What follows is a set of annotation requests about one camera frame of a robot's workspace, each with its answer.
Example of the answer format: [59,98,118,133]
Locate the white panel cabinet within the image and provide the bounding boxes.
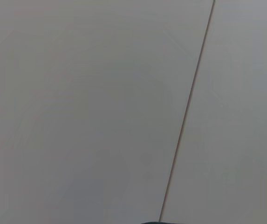
[0,0,267,224]

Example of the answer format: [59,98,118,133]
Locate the dark teal lunch bag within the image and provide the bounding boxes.
[140,221,183,224]

